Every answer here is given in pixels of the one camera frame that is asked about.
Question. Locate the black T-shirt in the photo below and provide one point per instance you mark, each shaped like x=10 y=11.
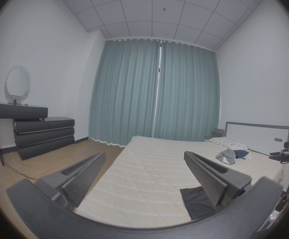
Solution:
x=195 y=203

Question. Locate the bed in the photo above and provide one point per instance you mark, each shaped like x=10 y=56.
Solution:
x=147 y=173

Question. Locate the grey bedside table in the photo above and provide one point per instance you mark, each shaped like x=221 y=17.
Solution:
x=216 y=133

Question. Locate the blue-green curtain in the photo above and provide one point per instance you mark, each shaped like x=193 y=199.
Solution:
x=124 y=91
x=186 y=93

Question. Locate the pile of clothes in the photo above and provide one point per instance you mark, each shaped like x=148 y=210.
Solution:
x=228 y=156

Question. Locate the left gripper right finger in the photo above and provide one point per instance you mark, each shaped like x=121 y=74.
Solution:
x=216 y=183

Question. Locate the round table mirror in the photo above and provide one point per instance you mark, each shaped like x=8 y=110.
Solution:
x=17 y=83

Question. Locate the black dressing table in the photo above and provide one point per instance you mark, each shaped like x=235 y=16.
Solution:
x=17 y=111

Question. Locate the black chest of drawers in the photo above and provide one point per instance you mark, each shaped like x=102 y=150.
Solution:
x=44 y=138

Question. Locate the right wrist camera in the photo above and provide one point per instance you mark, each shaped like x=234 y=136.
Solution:
x=286 y=146

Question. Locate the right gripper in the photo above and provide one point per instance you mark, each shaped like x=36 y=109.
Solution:
x=287 y=156

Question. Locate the white printed pillow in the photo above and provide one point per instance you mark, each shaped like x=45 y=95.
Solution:
x=228 y=142

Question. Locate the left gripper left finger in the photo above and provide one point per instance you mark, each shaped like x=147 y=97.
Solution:
x=82 y=178

